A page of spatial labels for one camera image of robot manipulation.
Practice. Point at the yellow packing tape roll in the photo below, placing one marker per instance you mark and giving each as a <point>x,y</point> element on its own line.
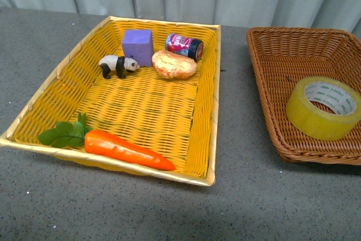
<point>323,108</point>

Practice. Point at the yellow woven basket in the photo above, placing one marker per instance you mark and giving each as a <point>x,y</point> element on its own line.
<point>176,118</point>

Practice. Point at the brown wicker basket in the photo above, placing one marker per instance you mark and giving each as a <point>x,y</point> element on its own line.
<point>282,56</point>

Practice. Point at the toy bread roll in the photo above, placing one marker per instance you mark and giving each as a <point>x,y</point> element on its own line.
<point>171,65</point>

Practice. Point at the small red labelled jar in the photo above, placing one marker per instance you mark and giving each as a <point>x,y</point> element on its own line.
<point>185,46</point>

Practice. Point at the purple foam block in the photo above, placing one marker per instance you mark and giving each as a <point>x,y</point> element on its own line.
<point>138,43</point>

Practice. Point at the toy panda figure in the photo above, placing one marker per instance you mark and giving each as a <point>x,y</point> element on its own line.
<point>119,64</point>

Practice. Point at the orange toy carrot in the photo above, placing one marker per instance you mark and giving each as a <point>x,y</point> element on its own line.
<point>98,142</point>

